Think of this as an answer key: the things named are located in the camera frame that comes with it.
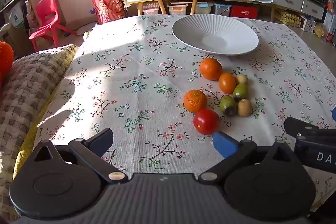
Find yellow cloth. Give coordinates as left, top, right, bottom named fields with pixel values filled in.
left=13, top=82, right=69, bottom=180

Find red box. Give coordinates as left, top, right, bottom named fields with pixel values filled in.
left=230, top=5, right=258, bottom=18

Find green fruit with brown blotch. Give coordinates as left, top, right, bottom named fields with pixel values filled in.
left=219, top=94, right=238, bottom=117

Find bumpy mandarin orange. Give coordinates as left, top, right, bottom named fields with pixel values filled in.
left=183, top=89, right=208, bottom=113

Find yellow toy set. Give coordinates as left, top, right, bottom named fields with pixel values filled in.
left=276, top=9, right=302, bottom=26

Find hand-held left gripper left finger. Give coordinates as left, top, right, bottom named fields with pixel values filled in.
left=33, top=128, right=129, bottom=185

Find cardboard box with blue label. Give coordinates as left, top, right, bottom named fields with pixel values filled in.
left=8, top=6, right=27, bottom=28

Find white ribbed plate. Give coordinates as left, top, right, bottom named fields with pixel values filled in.
left=172, top=14, right=260, bottom=56

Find small orange tomato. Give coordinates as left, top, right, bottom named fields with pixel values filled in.
left=219, top=72, right=236, bottom=94

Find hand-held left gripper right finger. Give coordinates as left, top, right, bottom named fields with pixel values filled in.
left=198, top=132, right=305, bottom=184

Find clear storage box orange contents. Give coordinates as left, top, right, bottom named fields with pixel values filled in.
left=167, top=2, right=188, bottom=15

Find red tomato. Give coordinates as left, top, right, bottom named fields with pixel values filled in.
left=193, top=109, right=220, bottom=135

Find brown kiwi fruit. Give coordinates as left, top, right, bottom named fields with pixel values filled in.
left=238, top=99, right=253, bottom=117

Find smooth orange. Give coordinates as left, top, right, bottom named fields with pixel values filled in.
left=199, top=57, right=223, bottom=81

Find orange plush pillow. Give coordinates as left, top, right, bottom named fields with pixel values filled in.
left=0, top=42, right=14, bottom=88

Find red plastic chair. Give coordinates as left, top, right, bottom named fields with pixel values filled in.
left=28, top=0, right=78, bottom=51

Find green oval fruit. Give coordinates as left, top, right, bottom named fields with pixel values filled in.
left=233, top=83, right=249, bottom=102

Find floral tablecloth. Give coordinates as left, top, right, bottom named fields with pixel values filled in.
left=33, top=14, right=336, bottom=214

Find pale tan round fruit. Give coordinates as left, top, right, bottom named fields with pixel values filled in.
left=235, top=74, right=248, bottom=86

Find red printed bucket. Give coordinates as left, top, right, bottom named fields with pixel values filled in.
left=90, top=0, right=128, bottom=25

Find blue storage box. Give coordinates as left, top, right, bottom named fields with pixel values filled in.
left=196, top=1, right=213, bottom=15

